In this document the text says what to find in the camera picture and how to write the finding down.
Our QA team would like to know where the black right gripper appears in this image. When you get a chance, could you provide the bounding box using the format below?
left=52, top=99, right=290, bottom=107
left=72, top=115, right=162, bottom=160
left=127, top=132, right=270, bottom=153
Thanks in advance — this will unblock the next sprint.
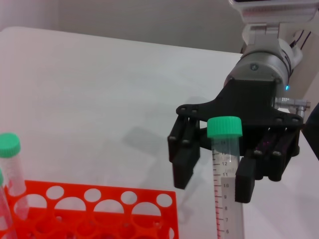
left=175, top=79, right=305, bottom=203

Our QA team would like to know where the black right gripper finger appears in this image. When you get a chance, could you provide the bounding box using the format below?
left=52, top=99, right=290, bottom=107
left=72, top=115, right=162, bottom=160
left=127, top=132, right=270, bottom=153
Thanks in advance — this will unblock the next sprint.
left=167, top=115, right=201, bottom=191

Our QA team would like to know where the clear test tube green cap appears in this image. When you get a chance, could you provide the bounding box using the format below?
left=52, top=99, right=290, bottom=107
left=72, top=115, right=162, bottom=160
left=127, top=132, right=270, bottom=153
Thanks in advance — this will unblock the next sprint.
left=0, top=169, right=14, bottom=239
left=0, top=133, right=31, bottom=221
left=206, top=116, right=244, bottom=239

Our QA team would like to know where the orange test tube rack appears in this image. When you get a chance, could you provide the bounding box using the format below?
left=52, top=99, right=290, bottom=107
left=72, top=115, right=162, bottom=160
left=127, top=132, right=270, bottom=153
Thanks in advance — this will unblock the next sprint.
left=0, top=179, right=180, bottom=239

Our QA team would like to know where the silver cable connector plug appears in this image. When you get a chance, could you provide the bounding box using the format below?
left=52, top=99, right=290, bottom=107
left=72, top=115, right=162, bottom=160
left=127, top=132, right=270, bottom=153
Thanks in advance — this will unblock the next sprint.
left=274, top=97, right=311, bottom=118

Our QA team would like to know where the thin dark camera cable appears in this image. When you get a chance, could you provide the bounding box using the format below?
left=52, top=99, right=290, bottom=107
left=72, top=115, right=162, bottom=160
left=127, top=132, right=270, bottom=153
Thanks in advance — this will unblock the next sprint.
left=288, top=29, right=313, bottom=50

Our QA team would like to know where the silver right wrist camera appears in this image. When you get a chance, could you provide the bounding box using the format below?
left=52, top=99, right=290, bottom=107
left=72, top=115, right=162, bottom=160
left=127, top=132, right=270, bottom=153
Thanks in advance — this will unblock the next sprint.
left=228, top=0, right=319, bottom=54

